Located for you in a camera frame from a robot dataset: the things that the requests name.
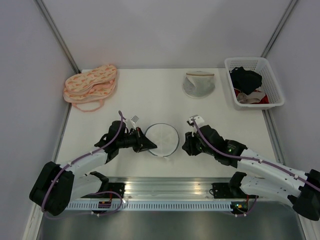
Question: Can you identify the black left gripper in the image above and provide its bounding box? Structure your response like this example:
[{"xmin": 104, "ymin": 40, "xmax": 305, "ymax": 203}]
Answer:
[{"xmin": 117, "ymin": 127, "xmax": 157, "ymax": 153}]

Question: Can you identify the blue-zipper white mesh laundry bag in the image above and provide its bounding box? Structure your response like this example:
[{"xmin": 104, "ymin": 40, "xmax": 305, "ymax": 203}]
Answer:
[{"xmin": 144, "ymin": 123, "xmax": 180, "ymax": 158}]

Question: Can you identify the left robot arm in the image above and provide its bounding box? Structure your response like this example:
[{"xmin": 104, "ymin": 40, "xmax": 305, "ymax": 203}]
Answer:
[{"xmin": 29, "ymin": 120, "xmax": 157, "ymax": 216}]

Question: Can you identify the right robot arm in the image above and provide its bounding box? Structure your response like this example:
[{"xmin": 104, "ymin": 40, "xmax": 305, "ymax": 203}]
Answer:
[{"xmin": 182, "ymin": 125, "xmax": 320, "ymax": 221}]

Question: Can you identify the beige-trim mesh laundry bag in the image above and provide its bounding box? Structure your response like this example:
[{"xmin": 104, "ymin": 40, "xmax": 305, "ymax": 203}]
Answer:
[{"xmin": 182, "ymin": 71, "xmax": 215, "ymax": 99}]

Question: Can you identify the pink patterned laundry bag stack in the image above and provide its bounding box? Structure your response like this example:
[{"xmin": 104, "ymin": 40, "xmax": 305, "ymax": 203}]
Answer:
[{"xmin": 63, "ymin": 64, "xmax": 118, "ymax": 113}]

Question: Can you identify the beige bra in basket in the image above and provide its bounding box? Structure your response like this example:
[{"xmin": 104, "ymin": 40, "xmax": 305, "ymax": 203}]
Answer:
[{"xmin": 236, "ymin": 91, "xmax": 266, "ymax": 104}]

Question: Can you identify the black garment in basket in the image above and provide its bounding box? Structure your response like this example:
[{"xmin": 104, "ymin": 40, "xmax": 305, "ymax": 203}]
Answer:
[{"xmin": 229, "ymin": 66, "xmax": 262, "ymax": 95}]

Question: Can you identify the red garment in basket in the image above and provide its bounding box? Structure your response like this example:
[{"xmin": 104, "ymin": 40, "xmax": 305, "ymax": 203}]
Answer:
[{"xmin": 234, "ymin": 88, "xmax": 269, "ymax": 104}]

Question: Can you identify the white plastic basket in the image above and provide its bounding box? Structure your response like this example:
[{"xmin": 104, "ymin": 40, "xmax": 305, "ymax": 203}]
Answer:
[{"xmin": 224, "ymin": 57, "xmax": 285, "ymax": 110}]

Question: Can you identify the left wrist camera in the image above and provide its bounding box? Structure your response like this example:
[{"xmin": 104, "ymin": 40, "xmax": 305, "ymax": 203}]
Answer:
[{"xmin": 125, "ymin": 115, "xmax": 139, "ymax": 130}]

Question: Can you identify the aluminium rail table edge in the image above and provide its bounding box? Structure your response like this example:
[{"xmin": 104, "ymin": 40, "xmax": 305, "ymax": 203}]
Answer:
[{"xmin": 109, "ymin": 177, "xmax": 230, "ymax": 201}]

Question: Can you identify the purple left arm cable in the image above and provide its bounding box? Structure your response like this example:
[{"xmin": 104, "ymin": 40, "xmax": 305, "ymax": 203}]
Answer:
[{"xmin": 41, "ymin": 110, "xmax": 126, "ymax": 220}]

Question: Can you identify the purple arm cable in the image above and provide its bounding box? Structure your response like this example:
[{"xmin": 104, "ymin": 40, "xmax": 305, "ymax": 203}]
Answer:
[
  {"xmin": 192, "ymin": 119, "xmax": 320, "ymax": 217},
  {"xmin": 41, "ymin": 110, "xmax": 126, "ymax": 220}
]

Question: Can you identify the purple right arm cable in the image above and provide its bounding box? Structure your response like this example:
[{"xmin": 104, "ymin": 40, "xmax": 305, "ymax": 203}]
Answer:
[{"xmin": 192, "ymin": 119, "xmax": 320, "ymax": 217}]

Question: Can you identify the white slotted cable duct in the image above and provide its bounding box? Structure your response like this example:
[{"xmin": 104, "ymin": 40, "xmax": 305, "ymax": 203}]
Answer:
[{"xmin": 66, "ymin": 199, "xmax": 233, "ymax": 212}]

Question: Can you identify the left aluminium corner post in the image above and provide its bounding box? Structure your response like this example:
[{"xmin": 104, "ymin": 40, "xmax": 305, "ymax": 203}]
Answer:
[{"xmin": 34, "ymin": 0, "xmax": 81, "ymax": 74}]

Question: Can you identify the aluminium corner post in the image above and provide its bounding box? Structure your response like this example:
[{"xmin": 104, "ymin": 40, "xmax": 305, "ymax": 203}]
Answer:
[
  {"xmin": 34, "ymin": 0, "xmax": 81, "ymax": 74},
  {"xmin": 260, "ymin": 0, "xmax": 300, "ymax": 58}
]

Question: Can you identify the right aluminium corner post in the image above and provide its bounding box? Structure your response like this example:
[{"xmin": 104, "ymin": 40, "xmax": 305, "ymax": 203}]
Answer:
[{"xmin": 260, "ymin": 0, "xmax": 300, "ymax": 58}]

